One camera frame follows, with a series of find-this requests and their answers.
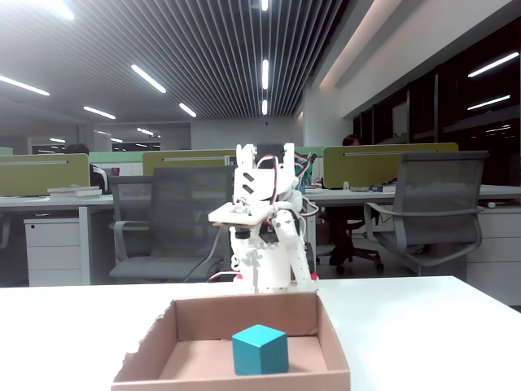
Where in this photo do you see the white office desk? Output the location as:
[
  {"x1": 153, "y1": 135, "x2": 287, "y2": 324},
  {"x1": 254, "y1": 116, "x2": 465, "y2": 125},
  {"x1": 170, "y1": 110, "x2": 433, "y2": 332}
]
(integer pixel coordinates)
[
  {"x1": 303, "y1": 185, "x2": 521, "y2": 215},
  {"x1": 0, "y1": 194, "x2": 237, "y2": 286}
]

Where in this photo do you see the white wrist camera mount plate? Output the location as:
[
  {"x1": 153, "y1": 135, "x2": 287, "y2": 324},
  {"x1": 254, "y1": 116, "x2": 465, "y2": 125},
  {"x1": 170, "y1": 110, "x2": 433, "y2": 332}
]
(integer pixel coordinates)
[{"x1": 208, "y1": 201, "x2": 275, "y2": 227}]

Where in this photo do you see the stack of papers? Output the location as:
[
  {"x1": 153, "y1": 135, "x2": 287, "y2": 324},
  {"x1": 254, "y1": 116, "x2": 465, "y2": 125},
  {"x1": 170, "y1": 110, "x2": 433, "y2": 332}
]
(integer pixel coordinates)
[{"x1": 46, "y1": 183, "x2": 103, "y2": 201}]

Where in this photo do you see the black swivel office chair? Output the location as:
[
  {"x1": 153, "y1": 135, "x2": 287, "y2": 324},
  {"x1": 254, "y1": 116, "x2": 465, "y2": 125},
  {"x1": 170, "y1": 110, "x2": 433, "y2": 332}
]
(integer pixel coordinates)
[{"x1": 315, "y1": 207, "x2": 385, "y2": 275}]

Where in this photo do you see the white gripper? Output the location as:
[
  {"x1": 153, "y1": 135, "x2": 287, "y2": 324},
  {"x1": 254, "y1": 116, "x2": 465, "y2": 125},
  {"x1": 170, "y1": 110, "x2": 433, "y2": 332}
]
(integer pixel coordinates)
[{"x1": 229, "y1": 198, "x2": 314, "y2": 295}]

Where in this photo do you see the pale green desk partition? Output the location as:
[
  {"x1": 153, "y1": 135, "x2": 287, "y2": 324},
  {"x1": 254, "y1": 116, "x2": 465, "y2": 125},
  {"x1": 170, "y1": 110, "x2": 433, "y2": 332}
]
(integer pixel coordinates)
[{"x1": 88, "y1": 151, "x2": 156, "y2": 178}]

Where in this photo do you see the olive desk partition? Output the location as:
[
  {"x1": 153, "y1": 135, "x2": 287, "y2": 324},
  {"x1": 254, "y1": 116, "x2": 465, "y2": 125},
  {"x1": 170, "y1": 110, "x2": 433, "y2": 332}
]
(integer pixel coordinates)
[
  {"x1": 322, "y1": 142, "x2": 460, "y2": 191},
  {"x1": 142, "y1": 149, "x2": 239, "y2": 177},
  {"x1": 0, "y1": 153, "x2": 91, "y2": 198}
]

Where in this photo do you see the white drawer cabinet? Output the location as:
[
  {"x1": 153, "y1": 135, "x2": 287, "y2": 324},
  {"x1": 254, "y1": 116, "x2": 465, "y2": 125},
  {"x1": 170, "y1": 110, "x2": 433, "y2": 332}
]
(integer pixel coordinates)
[
  {"x1": 23, "y1": 217, "x2": 83, "y2": 288},
  {"x1": 465, "y1": 210, "x2": 521, "y2": 307}
]

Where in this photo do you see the grey mesh office chair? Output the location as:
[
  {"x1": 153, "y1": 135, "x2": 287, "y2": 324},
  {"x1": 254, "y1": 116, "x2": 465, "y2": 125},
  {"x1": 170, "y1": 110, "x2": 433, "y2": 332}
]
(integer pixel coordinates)
[
  {"x1": 363, "y1": 150, "x2": 489, "y2": 279},
  {"x1": 107, "y1": 165, "x2": 238, "y2": 284}
]

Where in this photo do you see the seated person black white jacket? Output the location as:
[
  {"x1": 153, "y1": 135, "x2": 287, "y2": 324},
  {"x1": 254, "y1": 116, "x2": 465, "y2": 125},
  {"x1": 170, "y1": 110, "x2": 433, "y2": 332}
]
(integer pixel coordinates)
[{"x1": 64, "y1": 143, "x2": 112, "y2": 195}]

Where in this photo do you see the red table clamp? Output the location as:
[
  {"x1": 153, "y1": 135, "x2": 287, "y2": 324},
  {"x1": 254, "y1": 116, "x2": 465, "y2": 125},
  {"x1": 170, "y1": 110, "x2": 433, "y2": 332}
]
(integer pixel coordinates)
[{"x1": 232, "y1": 271, "x2": 320, "y2": 283}]

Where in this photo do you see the blue cube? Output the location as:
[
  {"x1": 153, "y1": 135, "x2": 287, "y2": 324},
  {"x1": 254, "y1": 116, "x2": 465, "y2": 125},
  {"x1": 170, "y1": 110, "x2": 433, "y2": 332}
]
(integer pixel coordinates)
[{"x1": 231, "y1": 323, "x2": 291, "y2": 376}]

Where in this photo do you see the brown cardboard box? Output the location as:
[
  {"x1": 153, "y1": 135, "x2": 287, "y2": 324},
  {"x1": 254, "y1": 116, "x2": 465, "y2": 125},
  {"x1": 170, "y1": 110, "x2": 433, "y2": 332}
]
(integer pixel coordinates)
[{"x1": 110, "y1": 291, "x2": 352, "y2": 391}]

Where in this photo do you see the black camera cable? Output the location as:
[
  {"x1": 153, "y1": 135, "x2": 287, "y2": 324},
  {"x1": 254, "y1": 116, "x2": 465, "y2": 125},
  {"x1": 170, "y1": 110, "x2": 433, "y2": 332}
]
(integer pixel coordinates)
[{"x1": 182, "y1": 226, "x2": 224, "y2": 283}]

